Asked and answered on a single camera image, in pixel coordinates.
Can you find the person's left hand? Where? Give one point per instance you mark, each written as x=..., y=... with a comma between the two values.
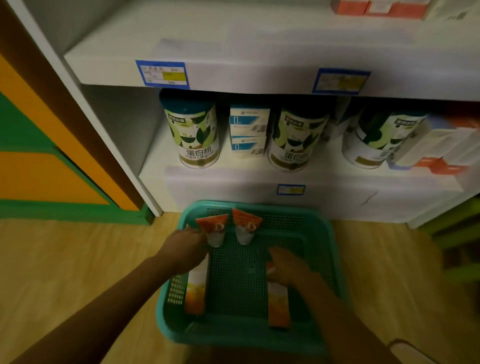
x=180, y=251

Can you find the person's right hand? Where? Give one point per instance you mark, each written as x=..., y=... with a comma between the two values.
x=290, y=268

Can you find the person's right fingers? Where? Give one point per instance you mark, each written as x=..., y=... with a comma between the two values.
x=277, y=262

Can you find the person's left fingers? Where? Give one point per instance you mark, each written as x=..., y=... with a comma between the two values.
x=199, y=240

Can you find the orange white carton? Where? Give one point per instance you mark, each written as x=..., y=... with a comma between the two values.
x=195, y=292
x=278, y=305

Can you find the person's left forearm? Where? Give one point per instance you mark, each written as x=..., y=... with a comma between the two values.
x=101, y=315

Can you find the person's right forearm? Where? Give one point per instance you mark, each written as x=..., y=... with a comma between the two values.
x=345, y=326

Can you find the orange white tube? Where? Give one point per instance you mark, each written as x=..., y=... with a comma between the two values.
x=216, y=229
x=245, y=227

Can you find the teal plastic basket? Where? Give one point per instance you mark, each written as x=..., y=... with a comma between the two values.
x=240, y=285

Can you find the small blue shelf label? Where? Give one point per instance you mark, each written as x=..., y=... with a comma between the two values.
x=291, y=189

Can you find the blue white small box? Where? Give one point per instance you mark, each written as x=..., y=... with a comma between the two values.
x=249, y=120
x=247, y=146

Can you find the green leaf print can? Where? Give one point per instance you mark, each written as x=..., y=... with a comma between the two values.
x=296, y=140
x=191, y=131
x=378, y=138

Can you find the white shoe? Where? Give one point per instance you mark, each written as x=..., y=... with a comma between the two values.
x=410, y=354

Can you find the blue yellow shelf label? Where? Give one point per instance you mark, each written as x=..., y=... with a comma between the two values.
x=340, y=81
x=162, y=74

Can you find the orange green cabinet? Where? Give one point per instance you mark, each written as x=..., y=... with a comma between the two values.
x=41, y=176

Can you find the green stool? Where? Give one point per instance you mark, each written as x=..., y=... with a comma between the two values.
x=457, y=240

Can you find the white shelf unit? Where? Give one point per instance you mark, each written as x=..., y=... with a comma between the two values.
x=262, y=48

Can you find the white box with orange edge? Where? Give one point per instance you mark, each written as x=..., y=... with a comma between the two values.
x=455, y=150

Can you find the orange pink box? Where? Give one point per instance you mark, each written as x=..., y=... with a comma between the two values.
x=399, y=7
x=349, y=6

